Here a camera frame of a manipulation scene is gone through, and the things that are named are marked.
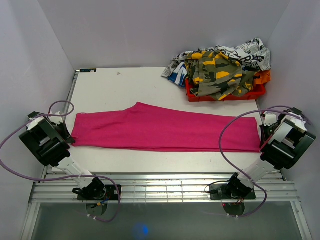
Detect pink trousers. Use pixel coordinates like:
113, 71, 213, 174
71, 102, 260, 153

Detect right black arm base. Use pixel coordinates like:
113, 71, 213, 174
207, 181, 256, 200

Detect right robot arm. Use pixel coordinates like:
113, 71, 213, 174
225, 106, 316, 199

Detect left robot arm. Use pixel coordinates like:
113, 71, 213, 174
19, 111, 107, 201

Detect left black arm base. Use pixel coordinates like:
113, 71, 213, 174
76, 184, 119, 202

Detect black white print trousers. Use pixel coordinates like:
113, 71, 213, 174
161, 38, 271, 78

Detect camouflage trousers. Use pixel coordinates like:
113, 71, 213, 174
184, 50, 258, 101

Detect red plastic bin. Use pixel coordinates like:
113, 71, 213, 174
185, 78, 266, 102

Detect orange garment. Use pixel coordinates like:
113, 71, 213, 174
253, 70, 271, 87

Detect dark label sticker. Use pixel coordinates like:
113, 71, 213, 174
79, 68, 97, 73

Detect blue white garment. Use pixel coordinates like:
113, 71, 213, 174
167, 62, 188, 88

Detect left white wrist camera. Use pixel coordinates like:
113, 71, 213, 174
49, 111, 64, 126

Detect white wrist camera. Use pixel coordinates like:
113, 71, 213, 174
49, 111, 64, 126
260, 112, 278, 127

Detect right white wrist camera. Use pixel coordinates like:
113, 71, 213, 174
260, 112, 278, 127

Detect aluminium rail frame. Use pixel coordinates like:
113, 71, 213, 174
19, 69, 313, 240

